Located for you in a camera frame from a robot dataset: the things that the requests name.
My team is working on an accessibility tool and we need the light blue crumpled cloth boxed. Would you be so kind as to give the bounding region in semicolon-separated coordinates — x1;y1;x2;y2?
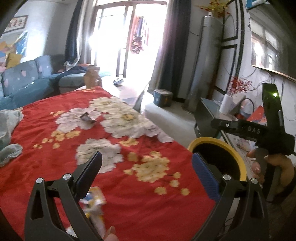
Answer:
1;108;23;167

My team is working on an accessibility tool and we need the dark blue left curtain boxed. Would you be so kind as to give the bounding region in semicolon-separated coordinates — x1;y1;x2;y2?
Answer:
65;0;83;64

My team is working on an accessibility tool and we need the yellow white snack bag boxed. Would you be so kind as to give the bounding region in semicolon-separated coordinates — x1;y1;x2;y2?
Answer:
79;186;106;237

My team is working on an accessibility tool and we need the person right hand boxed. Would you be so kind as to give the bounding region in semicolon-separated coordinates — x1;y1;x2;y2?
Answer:
246;148;296;188

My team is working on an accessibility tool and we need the wooden coffee table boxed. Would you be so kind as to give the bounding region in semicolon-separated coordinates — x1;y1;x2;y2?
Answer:
75;77;149;113

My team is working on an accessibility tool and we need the blue storage box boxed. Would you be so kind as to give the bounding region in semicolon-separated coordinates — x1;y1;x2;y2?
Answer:
153;89;173;108

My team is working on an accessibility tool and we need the yellow flower decoration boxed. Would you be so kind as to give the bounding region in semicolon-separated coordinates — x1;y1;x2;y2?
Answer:
195;0;231;18

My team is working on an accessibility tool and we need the dark candy bar wrapper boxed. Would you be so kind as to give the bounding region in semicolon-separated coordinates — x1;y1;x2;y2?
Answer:
80;113;96;124

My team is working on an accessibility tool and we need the world map poster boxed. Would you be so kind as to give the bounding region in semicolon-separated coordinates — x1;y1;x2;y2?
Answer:
1;31;28;58

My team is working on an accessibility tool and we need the red picture book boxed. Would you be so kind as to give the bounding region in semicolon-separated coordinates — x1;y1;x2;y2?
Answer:
247;105;267;126

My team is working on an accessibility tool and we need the red floral blanket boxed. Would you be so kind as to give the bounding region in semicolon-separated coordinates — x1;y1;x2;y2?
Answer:
1;87;214;240

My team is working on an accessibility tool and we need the wall mounted television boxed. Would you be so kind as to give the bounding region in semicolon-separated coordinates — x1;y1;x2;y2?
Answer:
249;4;295;81

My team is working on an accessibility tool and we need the person left hand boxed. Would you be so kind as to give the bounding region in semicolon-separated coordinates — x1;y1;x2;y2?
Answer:
103;226;119;241

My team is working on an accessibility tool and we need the small blue item on table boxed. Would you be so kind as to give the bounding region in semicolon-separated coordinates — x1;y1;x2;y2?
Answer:
113;78;124;87

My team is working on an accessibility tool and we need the blue sectional sofa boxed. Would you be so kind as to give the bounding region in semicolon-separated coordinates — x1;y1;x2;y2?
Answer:
0;55;110;110

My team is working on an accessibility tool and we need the yellow pillow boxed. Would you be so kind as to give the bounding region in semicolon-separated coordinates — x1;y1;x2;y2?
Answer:
6;53;23;69

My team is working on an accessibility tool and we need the grey standing air conditioner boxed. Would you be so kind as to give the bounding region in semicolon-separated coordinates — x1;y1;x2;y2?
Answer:
183;13;222;113

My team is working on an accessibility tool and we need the glass tv console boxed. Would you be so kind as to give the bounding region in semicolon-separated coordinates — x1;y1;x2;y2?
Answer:
194;97;258;176

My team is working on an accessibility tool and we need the hanging laundry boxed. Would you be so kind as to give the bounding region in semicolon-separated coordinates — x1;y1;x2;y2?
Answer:
129;16;149;54

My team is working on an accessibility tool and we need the dark right curtain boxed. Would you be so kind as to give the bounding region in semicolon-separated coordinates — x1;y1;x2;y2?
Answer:
147;0;192;98

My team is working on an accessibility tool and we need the white paper towel roll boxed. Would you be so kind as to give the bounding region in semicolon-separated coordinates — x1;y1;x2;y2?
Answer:
219;94;233;115

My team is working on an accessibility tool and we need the yellow rim trash bin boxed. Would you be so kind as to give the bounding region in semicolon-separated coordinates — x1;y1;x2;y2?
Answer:
187;137;247;181

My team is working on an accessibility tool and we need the framed calligraphy picture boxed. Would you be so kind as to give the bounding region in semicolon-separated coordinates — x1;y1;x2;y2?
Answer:
4;15;28;33

